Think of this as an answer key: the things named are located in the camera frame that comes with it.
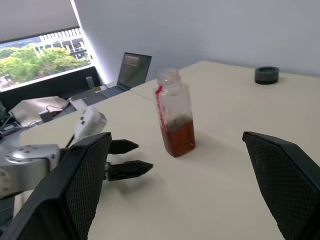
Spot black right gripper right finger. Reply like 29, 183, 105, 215
241, 131, 320, 240

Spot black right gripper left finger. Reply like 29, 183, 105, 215
0, 131, 113, 240

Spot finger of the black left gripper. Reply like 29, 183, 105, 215
108, 139, 140, 156
107, 160, 154, 182

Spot clear bottle with red contents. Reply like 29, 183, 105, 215
152, 67, 197, 158

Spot black power adapter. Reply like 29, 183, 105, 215
38, 110, 53, 124

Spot dark grey laptop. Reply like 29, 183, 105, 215
99, 51, 153, 100

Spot beige bag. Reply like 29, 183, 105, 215
8, 95, 73, 129

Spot dark grey round puck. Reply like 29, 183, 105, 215
254, 65, 280, 85

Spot window with trees outside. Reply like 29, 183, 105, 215
0, 27, 92, 92

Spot grey roller blind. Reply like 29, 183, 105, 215
0, 0, 81, 44

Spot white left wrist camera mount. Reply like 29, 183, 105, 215
73, 105, 108, 145

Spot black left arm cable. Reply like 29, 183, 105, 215
65, 134, 76, 149

